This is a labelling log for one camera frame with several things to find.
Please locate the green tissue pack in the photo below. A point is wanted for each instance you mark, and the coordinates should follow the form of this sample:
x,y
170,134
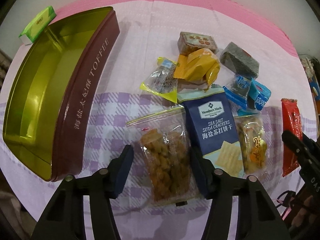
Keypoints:
x,y
36,26

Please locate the navy soda cracker pack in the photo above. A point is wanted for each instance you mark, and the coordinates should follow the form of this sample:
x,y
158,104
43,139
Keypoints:
x,y
211,126

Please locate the red snack packet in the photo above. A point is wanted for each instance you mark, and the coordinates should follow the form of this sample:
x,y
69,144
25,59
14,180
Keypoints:
x,y
292,131

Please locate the pink purple plaid tablecloth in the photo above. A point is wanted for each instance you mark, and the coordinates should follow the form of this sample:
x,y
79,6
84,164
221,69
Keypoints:
x,y
150,29

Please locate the orange yellow snack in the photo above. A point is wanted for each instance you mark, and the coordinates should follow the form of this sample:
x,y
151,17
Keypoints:
x,y
200,65

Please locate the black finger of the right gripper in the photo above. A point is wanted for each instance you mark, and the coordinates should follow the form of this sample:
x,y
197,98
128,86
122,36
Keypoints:
x,y
305,149

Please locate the blue snack pack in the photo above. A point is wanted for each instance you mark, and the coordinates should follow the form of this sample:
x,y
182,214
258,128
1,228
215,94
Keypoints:
x,y
237,90

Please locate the clear bag fried snack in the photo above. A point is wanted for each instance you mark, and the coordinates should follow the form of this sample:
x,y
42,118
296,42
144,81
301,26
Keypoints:
x,y
164,142

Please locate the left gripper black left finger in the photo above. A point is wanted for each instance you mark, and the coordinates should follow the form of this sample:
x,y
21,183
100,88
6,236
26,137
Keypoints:
x,y
63,217

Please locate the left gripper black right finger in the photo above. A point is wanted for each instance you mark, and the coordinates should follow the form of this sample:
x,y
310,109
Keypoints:
x,y
258,217

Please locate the clear bag nut brittle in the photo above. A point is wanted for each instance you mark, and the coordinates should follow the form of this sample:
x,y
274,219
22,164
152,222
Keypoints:
x,y
252,142

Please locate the yellow edged clear candy pack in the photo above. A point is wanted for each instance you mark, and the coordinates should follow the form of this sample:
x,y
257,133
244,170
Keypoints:
x,y
161,82

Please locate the grey sesame cake block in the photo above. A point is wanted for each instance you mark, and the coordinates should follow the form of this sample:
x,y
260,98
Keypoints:
x,y
239,61

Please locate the gold toffee tin box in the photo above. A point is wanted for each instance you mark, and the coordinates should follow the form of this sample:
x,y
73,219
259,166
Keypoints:
x,y
50,100

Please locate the brown cake square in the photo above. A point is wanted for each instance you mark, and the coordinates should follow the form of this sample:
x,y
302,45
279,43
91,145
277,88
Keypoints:
x,y
191,42

